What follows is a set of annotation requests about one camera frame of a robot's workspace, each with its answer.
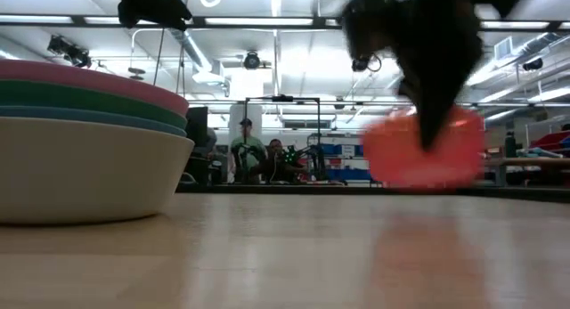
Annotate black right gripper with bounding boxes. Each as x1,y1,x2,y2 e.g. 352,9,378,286
340,0,486,152

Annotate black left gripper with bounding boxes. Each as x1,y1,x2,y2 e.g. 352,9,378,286
110,0,194,32

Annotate small orange bowl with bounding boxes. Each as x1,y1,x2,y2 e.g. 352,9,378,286
362,105,487,191

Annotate large pink bowl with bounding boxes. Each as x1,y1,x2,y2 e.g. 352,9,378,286
0,58,191,118

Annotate large teal bowl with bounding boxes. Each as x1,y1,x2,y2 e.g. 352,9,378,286
0,78,189,130

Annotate large blue bowl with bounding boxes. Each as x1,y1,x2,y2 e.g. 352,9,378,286
0,105,189,139

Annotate dark bottle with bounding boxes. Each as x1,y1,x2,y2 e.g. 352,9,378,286
503,130,518,159

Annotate ceiling light panel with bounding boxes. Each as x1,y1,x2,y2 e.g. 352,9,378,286
0,14,75,26
479,20,551,31
204,16,315,27

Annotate wooden background table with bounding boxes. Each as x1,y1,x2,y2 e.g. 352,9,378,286
482,156,570,188

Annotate blue storage bins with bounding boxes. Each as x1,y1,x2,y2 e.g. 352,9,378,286
319,142,373,183

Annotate red bin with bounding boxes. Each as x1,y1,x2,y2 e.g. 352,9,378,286
528,129,570,152

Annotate person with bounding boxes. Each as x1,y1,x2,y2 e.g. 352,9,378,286
230,117,268,184
256,138,309,184

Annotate large white bowl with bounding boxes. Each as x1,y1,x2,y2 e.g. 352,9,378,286
0,116,196,226

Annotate silver ceiling duct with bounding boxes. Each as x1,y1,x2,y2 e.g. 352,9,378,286
167,27,232,97

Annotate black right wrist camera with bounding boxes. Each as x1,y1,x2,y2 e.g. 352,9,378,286
350,53,383,75

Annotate black ceiling camera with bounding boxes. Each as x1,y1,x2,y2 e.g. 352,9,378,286
46,34,93,69
521,56,546,73

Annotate black overhead camera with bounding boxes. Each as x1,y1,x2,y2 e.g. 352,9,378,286
242,50,262,71

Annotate black background rig frame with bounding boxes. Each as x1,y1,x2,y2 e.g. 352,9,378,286
243,94,323,183

